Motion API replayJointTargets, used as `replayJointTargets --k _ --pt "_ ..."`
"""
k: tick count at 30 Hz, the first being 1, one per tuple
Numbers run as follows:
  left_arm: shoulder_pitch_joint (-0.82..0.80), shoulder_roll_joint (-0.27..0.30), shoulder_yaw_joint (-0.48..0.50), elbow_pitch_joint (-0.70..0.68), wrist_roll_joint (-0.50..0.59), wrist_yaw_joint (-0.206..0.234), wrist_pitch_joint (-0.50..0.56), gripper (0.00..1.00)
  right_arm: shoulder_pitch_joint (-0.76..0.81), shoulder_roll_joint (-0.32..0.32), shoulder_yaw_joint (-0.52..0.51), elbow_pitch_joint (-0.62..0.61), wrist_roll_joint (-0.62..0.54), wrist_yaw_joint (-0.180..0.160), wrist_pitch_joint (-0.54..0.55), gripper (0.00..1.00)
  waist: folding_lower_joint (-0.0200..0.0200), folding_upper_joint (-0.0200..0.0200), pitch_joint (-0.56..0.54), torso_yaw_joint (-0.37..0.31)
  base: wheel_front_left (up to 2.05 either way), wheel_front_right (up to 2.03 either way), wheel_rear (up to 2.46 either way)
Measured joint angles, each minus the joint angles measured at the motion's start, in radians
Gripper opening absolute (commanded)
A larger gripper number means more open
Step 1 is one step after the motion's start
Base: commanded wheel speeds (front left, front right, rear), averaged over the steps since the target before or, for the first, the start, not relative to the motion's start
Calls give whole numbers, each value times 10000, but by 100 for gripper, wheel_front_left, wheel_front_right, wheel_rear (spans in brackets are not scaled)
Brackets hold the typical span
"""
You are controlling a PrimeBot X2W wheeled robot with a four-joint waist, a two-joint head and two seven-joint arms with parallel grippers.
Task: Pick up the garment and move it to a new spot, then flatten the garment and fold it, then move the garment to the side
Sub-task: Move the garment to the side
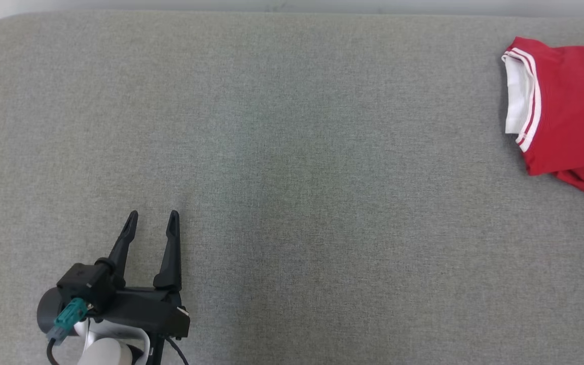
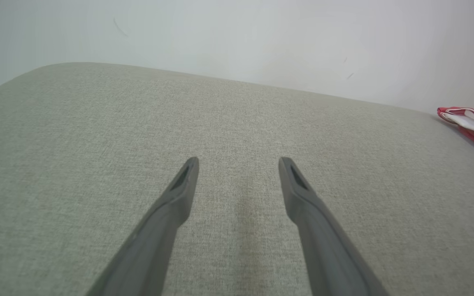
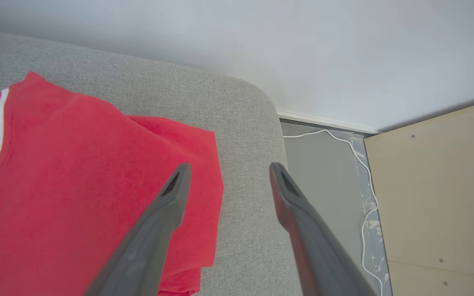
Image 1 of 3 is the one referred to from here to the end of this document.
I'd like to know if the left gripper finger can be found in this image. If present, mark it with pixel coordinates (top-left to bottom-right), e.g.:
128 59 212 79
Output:
107 210 139 289
153 210 183 292

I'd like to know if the teal left camera connector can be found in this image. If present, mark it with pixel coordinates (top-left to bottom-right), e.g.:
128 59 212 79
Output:
46 298 89 345

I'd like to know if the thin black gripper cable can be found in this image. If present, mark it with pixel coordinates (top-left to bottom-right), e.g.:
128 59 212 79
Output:
164 336 190 365

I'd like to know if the red basketball jersey white trim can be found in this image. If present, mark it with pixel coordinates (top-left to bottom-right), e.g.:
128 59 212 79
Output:
501 36 584 177

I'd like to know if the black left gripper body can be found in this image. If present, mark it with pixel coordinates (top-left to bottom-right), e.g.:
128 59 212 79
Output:
94 286 191 340

